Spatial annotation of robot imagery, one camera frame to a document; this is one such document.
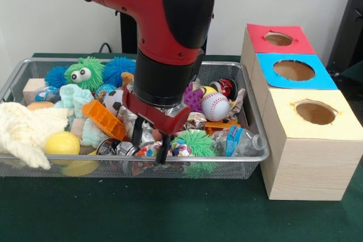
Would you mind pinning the plain yellow ball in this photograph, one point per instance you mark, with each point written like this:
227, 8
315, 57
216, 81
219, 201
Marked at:
62, 143

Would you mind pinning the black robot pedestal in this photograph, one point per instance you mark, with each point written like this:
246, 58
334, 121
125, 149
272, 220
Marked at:
127, 38

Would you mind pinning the white baseball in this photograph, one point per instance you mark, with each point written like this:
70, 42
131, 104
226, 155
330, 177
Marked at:
215, 107

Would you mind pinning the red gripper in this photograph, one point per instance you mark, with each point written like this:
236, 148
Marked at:
161, 122

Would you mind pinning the green spiky ball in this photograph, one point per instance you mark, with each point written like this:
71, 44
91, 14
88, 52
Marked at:
198, 143

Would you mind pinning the crushed plastic water bottle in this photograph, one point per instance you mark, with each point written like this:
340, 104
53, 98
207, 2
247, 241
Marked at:
241, 141

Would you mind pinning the cream knitted cloth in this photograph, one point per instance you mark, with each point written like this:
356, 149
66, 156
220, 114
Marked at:
25, 131

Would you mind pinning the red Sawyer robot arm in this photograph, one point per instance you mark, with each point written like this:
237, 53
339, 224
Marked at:
159, 15

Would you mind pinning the small soccer ball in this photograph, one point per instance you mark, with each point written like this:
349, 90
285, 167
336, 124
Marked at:
112, 101

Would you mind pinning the green fuzzy monster toy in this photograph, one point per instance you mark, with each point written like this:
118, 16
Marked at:
84, 73

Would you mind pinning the purple spiky ball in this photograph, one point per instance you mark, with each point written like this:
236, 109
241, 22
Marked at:
193, 98

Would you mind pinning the orange plastic grid block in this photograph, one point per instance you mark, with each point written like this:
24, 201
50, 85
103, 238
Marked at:
103, 119

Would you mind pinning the large blue spiky ball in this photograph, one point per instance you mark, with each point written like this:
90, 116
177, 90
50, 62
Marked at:
116, 69

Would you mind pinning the clear shallow bin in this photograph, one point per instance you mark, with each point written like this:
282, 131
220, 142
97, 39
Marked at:
34, 165

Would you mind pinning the dark green table cloth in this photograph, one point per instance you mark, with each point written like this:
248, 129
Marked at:
142, 213

